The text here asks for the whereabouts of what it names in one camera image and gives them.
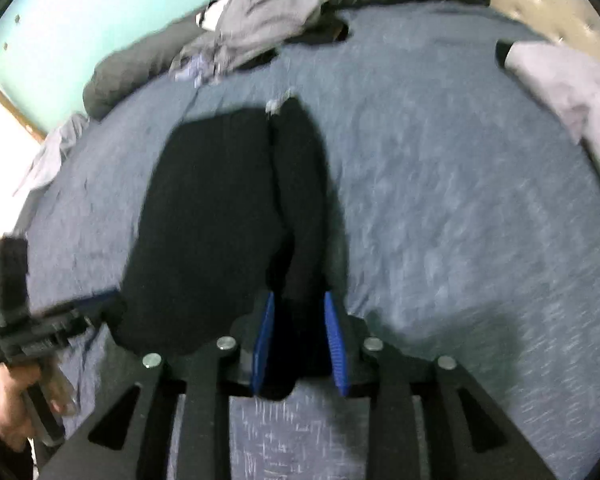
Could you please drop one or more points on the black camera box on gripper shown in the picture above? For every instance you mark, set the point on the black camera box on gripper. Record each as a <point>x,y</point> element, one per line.
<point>13,278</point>

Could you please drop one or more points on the folded light grey garment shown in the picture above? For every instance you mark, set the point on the folded light grey garment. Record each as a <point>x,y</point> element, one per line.
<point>565,81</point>

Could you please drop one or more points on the black knit sweater white trim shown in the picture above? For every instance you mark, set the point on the black knit sweater white trim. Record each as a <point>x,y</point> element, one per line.
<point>235,219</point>

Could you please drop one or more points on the grey t-shirt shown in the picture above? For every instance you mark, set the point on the grey t-shirt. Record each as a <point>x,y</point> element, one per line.
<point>247,28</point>

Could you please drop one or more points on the blue patterned bed sheet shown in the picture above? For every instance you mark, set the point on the blue patterned bed sheet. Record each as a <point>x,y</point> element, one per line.
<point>462,219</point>

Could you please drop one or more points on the person's left hand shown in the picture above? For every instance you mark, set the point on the person's left hand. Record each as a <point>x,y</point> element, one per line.
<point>16,426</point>

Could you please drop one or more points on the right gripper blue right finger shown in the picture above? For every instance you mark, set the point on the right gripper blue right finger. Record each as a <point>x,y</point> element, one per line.
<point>427,419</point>

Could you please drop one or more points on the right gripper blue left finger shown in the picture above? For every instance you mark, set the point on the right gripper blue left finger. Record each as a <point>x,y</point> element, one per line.
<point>171,419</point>

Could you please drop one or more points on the blue-grey crumpled cloth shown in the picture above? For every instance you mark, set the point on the blue-grey crumpled cloth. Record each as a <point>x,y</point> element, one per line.
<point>197,69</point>

